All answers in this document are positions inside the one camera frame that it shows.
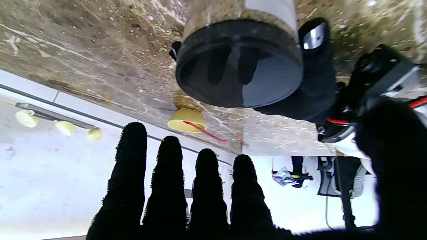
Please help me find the dark wooden cutting board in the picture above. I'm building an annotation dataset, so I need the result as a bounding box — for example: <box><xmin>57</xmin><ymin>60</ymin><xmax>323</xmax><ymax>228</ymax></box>
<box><xmin>15</xmin><ymin>102</ymin><xmax>96</xmax><ymax>129</ymax></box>

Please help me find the black round jar lid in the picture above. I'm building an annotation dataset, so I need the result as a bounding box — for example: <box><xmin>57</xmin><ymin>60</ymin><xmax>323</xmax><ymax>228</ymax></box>
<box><xmin>176</xmin><ymin>19</ymin><xmax>304</xmax><ymax>109</ymax></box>

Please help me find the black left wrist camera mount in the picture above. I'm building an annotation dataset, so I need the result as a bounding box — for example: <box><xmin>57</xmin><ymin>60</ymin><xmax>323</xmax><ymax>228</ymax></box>
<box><xmin>344</xmin><ymin>45</ymin><xmax>421</xmax><ymax>118</ymax></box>

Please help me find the clear labelled grain jar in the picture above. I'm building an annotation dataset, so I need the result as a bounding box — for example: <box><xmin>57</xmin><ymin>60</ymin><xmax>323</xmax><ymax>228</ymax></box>
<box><xmin>183</xmin><ymin>0</ymin><xmax>298</xmax><ymax>38</ymax></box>

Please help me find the yellow plastic bowl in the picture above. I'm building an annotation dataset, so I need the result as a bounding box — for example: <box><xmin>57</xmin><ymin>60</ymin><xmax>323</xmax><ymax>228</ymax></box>
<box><xmin>167</xmin><ymin>108</ymin><xmax>208</xmax><ymax>133</ymax></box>

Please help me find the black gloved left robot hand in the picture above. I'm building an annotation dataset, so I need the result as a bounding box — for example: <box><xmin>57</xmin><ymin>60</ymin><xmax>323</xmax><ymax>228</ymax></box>
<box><xmin>254</xmin><ymin>17</ymin><xmax>339</xmax><ymax>122</ymax></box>

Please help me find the yellow lemon piece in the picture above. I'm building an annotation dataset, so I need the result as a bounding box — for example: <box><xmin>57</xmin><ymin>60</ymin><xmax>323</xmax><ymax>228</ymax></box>
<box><xmin>55</xmin><ymin>121</ymin><xmax>75</xmax><ymax>137</ymax></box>
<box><xmin>86</xmin><ymin>127</ymin><xmax>103</xmax><ymax>143</ymax></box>
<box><xmin>15</xmin><ymin>110</ymin><xmax>39</xmax><ymax>128</ymax></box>

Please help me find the black equipment stand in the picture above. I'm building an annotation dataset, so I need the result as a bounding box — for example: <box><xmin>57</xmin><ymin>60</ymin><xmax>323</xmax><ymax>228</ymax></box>
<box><xmin>317</xmin><ymin>156</ymin><xmax>368</xmax><ymax>231</ymax></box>

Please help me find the red left arm cable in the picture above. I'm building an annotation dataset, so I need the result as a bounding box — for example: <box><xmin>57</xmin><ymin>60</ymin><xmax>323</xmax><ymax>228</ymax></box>
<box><xmin>326</xmin><ymin>96</ymin><xmax>427</xmax><ymax>126</ymax></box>

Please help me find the red plastic scoop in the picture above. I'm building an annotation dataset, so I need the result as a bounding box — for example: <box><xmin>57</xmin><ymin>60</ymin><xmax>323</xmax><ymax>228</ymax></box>
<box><xmin>183</xmin><ymin>121</ymin><xmax>229</xmax><ymax>143</ymax></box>

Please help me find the white counter with drawers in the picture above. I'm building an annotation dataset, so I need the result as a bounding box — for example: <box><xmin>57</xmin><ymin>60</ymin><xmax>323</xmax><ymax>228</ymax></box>
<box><xmin>0</xmin><ymin>69</ymin><xmax>236</xmax><ymax>167</ymax></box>

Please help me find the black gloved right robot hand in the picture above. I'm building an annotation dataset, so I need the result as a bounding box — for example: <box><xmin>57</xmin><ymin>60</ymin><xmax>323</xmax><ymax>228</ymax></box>
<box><xmin>86</xmin><ymin>99</ymin><xmax>427</xmax><ymax>240</ymax></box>

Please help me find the crumpled blue plastic bag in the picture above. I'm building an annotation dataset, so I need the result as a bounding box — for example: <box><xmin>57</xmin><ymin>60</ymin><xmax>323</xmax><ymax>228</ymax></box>
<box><xmin>272</xmin><ymin>167</ymin><xmax>301</xmax><ymax>187</ymax></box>

